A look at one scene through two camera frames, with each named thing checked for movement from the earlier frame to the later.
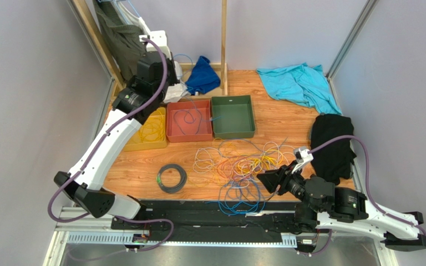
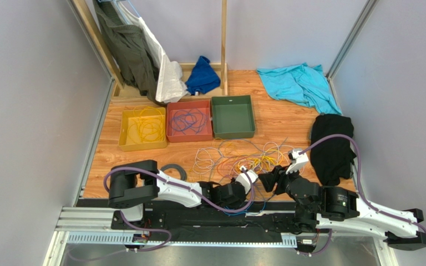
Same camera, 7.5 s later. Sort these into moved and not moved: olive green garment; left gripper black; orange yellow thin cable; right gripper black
Moved: left gripper black
Not moved: orange yellow thin cable; right gripper black; olive green garment
